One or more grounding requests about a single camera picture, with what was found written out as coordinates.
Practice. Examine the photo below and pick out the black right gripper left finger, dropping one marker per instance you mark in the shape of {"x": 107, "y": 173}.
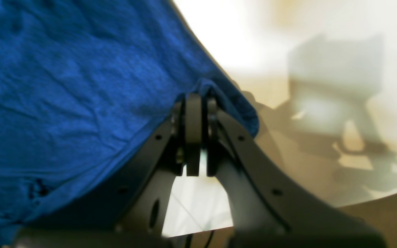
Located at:
{"x": 127, "y": 210}

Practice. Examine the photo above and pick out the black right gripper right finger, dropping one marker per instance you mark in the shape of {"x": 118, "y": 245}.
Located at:
{"x": 269, "y": 209}

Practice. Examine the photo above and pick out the dark blue t-shirt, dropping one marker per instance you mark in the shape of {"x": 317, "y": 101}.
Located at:
{"x": 82, "y": 84}

